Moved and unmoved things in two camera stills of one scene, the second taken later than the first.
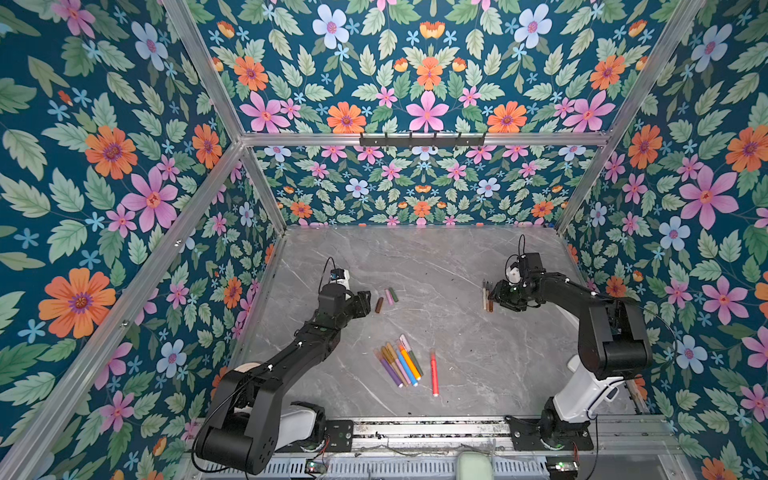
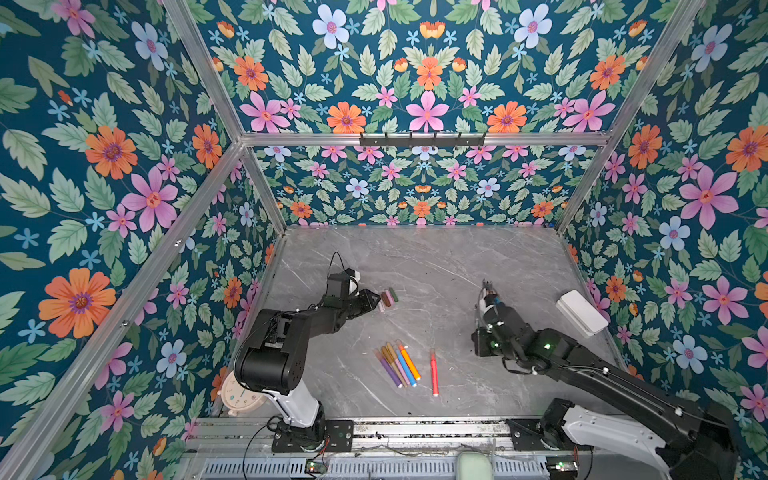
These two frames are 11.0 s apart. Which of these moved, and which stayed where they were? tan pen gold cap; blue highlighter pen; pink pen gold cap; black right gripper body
Moved: black right gripper body
Stayed: pink pen gold cap; tan pen gold cap; blue highlighter pen
